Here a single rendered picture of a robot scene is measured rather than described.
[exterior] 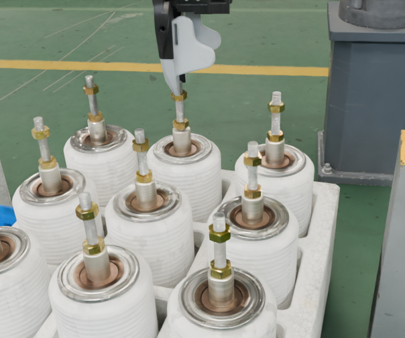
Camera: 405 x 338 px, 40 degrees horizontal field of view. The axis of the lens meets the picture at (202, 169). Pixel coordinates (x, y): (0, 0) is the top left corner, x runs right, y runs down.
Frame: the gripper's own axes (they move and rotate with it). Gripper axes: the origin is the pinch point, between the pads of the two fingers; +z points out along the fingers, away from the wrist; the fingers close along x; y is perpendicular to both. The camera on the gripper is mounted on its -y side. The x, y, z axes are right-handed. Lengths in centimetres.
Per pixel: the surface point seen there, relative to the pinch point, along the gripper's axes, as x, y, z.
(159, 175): -4.4, -1.7, 11.0
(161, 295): -18.7, 1.1, 16.7
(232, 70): 88, -2, 35
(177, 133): -1.2, 0.2, 6.8
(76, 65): 91, -50, 35
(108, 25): 130, -51, 35
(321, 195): 1.3, 18.3, 16.8
